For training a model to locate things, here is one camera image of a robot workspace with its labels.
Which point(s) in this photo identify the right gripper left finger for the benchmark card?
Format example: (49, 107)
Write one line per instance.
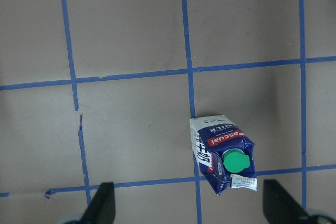
(102, 206)

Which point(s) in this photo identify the blue white milk carton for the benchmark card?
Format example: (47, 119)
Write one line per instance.
(224, 153)

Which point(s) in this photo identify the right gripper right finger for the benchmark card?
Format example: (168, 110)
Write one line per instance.
(279, 206)

